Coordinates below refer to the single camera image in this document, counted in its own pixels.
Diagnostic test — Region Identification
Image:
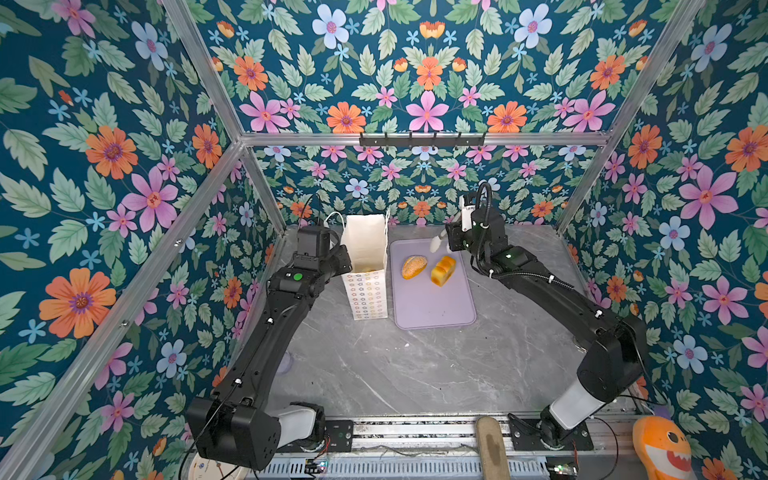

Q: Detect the printed white paper bag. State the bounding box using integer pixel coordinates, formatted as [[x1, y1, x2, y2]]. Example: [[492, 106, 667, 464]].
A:
[[323, 211, 389, 321]]

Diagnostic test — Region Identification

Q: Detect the yellow loaf bread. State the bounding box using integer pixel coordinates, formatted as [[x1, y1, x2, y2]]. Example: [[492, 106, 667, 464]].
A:
[[430, 256, 457, 287]]

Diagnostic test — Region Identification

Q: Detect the oval brown bread roll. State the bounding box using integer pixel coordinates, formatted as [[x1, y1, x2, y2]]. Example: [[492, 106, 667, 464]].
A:
[[401, 255, 428, 280]]

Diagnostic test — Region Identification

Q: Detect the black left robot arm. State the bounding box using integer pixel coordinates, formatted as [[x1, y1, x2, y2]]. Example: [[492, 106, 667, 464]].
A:
[[185, 225, 352, 471]]

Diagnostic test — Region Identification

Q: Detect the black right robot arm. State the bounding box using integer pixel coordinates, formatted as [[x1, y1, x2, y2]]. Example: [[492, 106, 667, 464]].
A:
[[445, 206, 648, 450]]

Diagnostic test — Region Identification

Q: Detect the purple cutting mat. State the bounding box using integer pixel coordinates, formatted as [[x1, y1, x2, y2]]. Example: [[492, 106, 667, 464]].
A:
[[389, 239, 477, 330]]

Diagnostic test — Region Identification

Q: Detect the purple flat lid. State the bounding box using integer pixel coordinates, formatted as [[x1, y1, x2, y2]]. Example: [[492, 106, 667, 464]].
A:
[[277, 352, 293, 375]]

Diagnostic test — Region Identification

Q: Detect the white analog clock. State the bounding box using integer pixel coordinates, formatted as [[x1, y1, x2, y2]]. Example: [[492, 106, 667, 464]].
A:
[[182, 454, 250, 480]]

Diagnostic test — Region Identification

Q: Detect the orange shark plush toy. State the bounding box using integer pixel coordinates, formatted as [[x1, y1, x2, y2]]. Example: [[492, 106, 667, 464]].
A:
[[632, 415, 696, 480]]

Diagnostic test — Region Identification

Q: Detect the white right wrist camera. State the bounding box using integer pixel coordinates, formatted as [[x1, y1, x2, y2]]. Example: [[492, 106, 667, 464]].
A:
[[459, 194, 476, 232]]

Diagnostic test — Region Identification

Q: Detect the black hook rail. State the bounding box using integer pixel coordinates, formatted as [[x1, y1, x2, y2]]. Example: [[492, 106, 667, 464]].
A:
[[358, 132, 486, 148]]

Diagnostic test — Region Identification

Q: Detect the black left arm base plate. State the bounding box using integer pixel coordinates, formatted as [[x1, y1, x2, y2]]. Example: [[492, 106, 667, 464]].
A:
[[279, 419, 355, 455]]

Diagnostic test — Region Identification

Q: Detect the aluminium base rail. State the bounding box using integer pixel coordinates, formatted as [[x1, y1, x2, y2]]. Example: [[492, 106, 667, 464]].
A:
[[248, 413, 645, 479]]

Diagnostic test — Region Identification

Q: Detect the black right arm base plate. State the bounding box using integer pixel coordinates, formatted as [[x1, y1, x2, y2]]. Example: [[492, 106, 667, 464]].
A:
[[507, 410, 594, 451]]

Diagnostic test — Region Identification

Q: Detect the wooden brush handle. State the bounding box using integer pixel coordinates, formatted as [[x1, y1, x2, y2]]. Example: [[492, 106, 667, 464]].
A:
[[475, 416, 511, 480]]

